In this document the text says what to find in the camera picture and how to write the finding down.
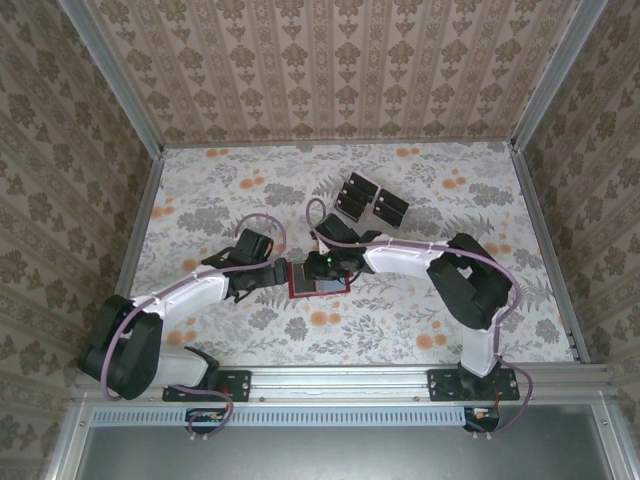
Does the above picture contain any black connector with wires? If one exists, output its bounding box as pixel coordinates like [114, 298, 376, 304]
[463, 405, 501, 434]
[185, 407, 227, 435]

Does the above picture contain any floral patterned table cover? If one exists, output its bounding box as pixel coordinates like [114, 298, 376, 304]
[102, 141, 584, 366]

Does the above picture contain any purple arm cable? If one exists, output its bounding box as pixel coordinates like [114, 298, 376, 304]
[101, 214, 289, 442]
[304, 198, 534, 440]

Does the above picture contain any red leather card holder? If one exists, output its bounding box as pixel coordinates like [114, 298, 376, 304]
[286, 260, 352, 300]

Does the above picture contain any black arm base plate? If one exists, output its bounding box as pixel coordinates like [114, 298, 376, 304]
[162, 368, 252, 403]
[428, 368, 521, 403]

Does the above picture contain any aluminium frame bar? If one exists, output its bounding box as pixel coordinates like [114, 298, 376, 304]
[592, 402, 636, 480]
[47, 399, 94, 480]

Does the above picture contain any long aluminium base rail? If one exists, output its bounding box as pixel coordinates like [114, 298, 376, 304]
[72, 364, 614, 404]

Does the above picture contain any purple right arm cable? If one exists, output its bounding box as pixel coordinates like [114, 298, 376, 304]
[304, 198, 534, 440]

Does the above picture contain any grey metal sheet panel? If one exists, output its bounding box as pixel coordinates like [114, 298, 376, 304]
[74, 405, 609, 480]

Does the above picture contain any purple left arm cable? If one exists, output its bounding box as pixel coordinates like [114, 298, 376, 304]
[101, 214, 289, 442]

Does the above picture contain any grey slotted cable duct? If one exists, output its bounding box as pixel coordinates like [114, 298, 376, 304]
[92, 407, 474, 426]

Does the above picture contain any aluminium table edge rail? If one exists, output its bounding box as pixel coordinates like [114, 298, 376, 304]
[94, 147, 167, 366]
[509, 144, 591, 364]

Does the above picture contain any aluminium frame post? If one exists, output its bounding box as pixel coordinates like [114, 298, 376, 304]
[509, 0, 609, 151]
[54, 0, 166, 156]

